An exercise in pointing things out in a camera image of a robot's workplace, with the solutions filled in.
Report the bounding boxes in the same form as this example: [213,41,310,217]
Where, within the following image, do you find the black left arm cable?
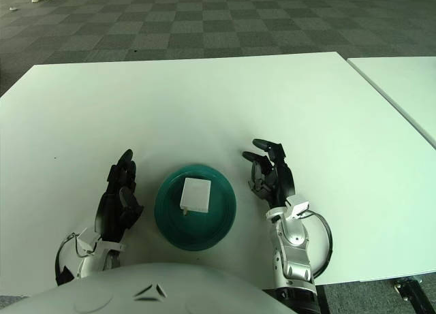
[54,231,87,287]

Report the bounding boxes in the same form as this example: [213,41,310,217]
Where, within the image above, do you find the white robot torso shell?
[0,262,301,314]

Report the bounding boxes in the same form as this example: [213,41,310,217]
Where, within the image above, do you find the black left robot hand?
[94,148,145,244]

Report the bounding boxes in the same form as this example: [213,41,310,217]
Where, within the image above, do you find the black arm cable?
[305,209,334,279]
[54,231,87,287]

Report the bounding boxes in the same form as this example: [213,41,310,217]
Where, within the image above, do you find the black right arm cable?
[305,209,334,279]

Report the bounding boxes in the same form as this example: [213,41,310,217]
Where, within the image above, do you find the white charger block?
[178,177,213,216]

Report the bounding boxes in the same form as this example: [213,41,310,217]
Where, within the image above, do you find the black table foot with caster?
[394,276,436,314]

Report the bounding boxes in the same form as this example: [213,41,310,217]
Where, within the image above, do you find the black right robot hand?
[241,138,297,210]

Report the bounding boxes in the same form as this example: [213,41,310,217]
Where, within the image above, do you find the dark green round plate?
[153,162,238,252]

